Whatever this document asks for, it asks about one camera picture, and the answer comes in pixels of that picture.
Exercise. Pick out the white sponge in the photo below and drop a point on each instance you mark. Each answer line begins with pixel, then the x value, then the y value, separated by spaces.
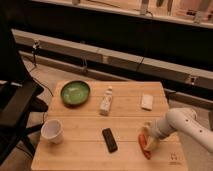
pixel 147 102

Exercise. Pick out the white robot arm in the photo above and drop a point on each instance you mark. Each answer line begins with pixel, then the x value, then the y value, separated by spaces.
pixel 175 120

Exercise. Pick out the white plastic bottle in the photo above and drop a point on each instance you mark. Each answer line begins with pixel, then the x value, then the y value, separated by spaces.
pixel 106 102

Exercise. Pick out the green bowl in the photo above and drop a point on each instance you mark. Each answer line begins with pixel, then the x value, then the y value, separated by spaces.
pixel 75 93

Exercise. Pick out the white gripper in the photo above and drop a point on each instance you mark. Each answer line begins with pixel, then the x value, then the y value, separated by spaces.
pixel 158 129

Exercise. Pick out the wooden table board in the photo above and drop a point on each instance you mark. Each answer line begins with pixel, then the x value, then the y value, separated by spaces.
pixel 83 147

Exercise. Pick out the black office chair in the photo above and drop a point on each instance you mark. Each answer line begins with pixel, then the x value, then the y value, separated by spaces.
pixel 18 96

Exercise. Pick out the black rectangular block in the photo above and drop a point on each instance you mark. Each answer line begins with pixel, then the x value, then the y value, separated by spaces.
pixel 109 140

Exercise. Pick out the white cup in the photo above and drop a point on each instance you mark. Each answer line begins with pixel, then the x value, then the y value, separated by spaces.
pixel 52 131

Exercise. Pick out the red pepper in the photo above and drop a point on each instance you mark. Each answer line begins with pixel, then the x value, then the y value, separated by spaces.
pixel 143 143

